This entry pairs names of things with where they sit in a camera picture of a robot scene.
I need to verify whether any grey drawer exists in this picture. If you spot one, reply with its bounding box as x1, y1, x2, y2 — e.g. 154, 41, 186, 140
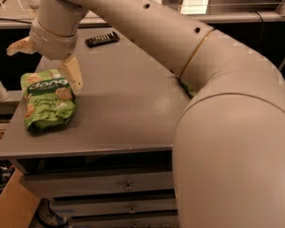
50, 199, 176, 217
21, 171, 174, 199
70, 213, 179, 228

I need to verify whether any bottom grey drawer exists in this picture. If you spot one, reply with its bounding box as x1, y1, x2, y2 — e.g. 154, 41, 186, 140
70, 213, 179, 228

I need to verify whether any top grey drawer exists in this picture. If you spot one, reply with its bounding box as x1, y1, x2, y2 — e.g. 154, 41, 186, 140
21, 171, 174, 199

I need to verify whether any grey metal rail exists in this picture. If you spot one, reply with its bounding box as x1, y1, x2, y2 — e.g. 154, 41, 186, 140
0, 11, 285, 29

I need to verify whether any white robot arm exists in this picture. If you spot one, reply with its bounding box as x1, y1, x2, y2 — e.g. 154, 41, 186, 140
8, 0, 285, 228

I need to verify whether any green rice chip bag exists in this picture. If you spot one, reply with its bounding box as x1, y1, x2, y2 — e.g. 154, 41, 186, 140
21, 69, 76, 131

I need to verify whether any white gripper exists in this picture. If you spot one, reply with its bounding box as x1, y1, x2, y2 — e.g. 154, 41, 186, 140
7, 20, 83, 95

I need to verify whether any middle grey drawer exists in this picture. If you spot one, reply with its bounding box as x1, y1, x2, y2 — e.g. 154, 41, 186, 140
50, 199, 176, 217

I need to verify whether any grey drawer cabinet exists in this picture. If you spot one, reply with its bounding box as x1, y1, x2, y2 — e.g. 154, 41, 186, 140
0, 28, 190, 223

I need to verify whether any black bit holder strip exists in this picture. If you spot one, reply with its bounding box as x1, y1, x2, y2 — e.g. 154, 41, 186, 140
85, 31, 120, 48

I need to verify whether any cardboard box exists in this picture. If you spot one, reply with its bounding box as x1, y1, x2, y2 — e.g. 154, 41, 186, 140
0, 170, 40, 228

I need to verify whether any crumpled green snack bag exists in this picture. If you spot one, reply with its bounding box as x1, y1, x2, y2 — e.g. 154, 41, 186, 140
180, 81, 197, 98

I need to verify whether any black cable on rail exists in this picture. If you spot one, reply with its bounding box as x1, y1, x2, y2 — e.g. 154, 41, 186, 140
0, 16, 34, 26

